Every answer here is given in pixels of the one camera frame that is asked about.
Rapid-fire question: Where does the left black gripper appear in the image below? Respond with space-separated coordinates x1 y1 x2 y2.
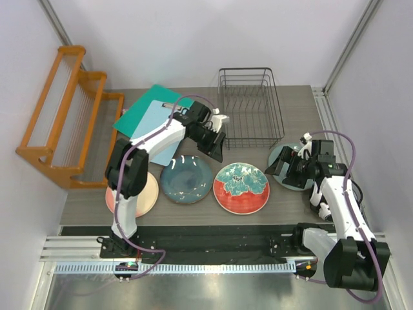
188 127 225 163

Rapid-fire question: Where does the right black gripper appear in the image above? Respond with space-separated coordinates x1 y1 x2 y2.
265 146 317 189

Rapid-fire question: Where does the light blue plate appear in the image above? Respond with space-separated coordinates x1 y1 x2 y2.
268 143 314 191

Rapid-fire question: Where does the dark blue glazed plate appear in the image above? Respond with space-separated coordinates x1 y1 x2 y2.
159 155 213 204

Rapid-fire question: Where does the red teal floral plate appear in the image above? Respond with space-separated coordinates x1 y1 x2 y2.
212 163 270 215

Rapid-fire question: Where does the pink cream plate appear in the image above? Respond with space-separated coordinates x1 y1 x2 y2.
105 172 159 218

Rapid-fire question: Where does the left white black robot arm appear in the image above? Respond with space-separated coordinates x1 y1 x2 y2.
101 101 230 258

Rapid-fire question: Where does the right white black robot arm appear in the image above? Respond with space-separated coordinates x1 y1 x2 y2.
265 134 390 291

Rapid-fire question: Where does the orange wooden rack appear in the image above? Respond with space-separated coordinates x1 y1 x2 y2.
15 45 125 189

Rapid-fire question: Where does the light blue clipboard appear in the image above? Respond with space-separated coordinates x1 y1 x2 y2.
131 100 180 167

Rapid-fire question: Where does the green folder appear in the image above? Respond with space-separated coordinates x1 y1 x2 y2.
113 85 181 138

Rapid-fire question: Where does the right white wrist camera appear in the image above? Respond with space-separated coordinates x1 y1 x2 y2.
298 132 312 158

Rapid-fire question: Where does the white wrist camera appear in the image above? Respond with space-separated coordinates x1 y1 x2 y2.
210 108 230 132
298 132 312 158

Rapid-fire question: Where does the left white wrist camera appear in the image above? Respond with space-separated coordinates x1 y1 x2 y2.
210 108 230 132

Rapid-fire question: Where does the aluminium frame rail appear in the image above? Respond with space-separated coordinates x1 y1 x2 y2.
312 87 352 167

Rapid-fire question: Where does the black wire dish rack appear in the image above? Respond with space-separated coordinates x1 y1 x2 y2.
217 67 285 149

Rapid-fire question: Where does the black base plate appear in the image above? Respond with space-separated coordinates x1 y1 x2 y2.
59 224 336 262

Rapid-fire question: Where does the white slotted cable duct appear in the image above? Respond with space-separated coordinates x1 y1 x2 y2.
54 261 296 275

